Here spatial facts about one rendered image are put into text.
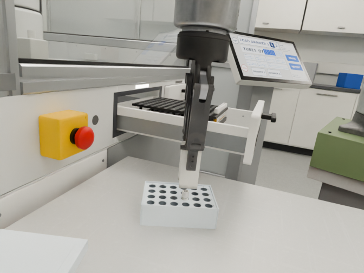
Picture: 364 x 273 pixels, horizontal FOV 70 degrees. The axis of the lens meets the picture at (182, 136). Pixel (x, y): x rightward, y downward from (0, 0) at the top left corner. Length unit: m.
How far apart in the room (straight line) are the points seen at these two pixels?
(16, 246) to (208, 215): 0.27
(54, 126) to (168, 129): 0.26
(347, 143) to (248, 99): 0.82
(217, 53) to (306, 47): 3.93
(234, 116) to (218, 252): 0.49
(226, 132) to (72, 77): 0.33
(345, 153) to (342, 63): 3.55
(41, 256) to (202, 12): 0.36
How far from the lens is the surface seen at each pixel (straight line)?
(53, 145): 0.48
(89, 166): 0.62
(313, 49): 4.29
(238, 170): 1.64
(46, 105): 0.50
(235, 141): 0.58
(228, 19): 0.37
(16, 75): 0.45
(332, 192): 0.92
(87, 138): 0.47
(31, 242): 0.41
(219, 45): 0.37
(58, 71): 0.50
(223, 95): 2.31
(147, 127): 0.64
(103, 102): 0.62
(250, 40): 1.55
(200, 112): 0.35
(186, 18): 0.37
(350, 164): 0.84
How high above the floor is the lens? 1.02
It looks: 16 degrees down
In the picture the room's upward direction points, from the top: 6 degrees clockwise
